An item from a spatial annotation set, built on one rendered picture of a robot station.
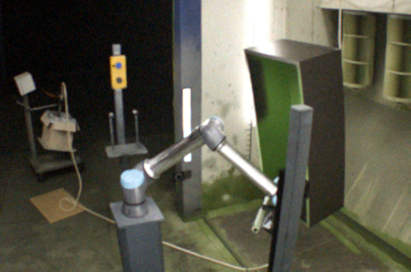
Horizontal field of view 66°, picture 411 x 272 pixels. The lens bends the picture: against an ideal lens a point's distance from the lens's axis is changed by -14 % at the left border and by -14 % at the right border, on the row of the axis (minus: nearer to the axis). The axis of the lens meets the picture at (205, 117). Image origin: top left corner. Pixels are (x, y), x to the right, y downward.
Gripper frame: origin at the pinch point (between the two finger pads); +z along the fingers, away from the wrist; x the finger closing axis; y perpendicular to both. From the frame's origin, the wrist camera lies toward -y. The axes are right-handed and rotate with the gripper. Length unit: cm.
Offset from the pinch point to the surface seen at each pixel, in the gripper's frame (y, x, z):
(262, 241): 24, 46, 38
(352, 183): 63, 104, -37
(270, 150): -25, 54, -26
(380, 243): 104, 49, -28
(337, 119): -9, 15, -86
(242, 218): 2, 78, 52
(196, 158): -66, 66, 27
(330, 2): -61, 135, -151
